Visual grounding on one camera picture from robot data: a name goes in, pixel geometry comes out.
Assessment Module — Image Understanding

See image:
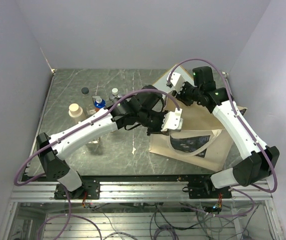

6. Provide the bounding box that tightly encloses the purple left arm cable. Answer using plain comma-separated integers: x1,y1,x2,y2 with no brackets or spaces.
14,89,181,240

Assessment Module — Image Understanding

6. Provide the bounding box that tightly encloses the orange blue spray bottle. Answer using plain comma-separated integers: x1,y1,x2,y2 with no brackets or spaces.
92,95,106,112

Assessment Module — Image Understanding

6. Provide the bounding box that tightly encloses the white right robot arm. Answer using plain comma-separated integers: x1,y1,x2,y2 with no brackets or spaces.
168,66,279,198

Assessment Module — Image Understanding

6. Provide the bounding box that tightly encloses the cream cylindrical bottle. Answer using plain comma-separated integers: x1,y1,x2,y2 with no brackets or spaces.
68,103,86,124

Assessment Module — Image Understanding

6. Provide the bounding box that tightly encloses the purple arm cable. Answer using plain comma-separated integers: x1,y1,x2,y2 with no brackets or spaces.
14,89,181,240
169,58,278,218

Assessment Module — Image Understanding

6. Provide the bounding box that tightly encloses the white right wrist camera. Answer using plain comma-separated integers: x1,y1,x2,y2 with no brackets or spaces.
166,72,185,94

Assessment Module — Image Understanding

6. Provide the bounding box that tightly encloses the cream canvas tote bag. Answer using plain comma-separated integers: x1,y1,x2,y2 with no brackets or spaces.
149,103,233,172

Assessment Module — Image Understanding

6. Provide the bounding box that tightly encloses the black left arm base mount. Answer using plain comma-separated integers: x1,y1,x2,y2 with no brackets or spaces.
54,179,100,200

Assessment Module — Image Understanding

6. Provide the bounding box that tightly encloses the clear bottle with dark cap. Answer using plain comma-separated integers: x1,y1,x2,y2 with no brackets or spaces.
81,86,101,146

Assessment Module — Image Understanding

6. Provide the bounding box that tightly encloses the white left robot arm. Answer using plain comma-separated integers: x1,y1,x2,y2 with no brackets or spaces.
37,85,167,199

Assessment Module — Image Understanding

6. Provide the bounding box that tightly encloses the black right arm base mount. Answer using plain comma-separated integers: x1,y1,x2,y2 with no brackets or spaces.
182,181,232,199

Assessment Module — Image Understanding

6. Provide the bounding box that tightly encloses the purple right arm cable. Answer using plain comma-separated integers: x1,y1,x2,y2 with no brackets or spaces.
169,58,278,218

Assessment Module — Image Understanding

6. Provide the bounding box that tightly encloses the aluminium front frame rail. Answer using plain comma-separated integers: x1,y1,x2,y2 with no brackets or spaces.
10,182,272,203

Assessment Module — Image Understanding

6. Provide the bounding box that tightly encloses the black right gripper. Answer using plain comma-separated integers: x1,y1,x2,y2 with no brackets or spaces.
172,79,202,106

